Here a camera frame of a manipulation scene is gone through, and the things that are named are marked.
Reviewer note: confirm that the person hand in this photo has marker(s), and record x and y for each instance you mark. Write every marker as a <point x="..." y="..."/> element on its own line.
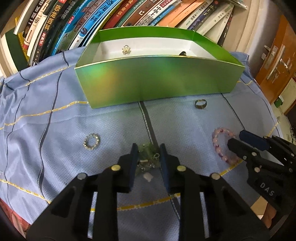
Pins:
<point x="268" y="215"/>

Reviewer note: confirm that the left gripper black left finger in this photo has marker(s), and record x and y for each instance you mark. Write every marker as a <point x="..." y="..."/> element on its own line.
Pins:
<point x="67" y="216"/>

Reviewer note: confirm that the green cardboard box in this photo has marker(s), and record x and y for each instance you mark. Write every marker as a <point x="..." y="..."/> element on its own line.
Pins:
<point x="111" y="88"/>

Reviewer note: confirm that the row of leaning books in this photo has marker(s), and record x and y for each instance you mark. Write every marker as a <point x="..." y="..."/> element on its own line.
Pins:
<point x="104" y="18"/>

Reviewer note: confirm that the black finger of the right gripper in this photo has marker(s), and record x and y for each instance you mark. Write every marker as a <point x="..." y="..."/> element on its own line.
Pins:
<point x="252" y="157"/>
<point x="278" y="147"/>

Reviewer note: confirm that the wooden bookshelf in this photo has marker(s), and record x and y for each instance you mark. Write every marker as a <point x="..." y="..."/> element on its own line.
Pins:
<point x="245" y="27"/>

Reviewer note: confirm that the brown wooden door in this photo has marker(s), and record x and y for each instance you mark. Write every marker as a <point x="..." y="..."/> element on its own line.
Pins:
<point x="279" y="65"/>

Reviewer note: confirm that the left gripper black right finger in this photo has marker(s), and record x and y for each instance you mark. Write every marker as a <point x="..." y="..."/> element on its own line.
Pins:
<point x="210" y="208"/>

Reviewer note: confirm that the blue striped cloth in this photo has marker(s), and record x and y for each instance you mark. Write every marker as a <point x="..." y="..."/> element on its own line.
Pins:
<point x="50" y="134"/>

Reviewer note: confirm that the silver door handle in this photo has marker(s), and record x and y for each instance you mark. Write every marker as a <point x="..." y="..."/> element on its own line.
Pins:
<point x="275" y="58"/>

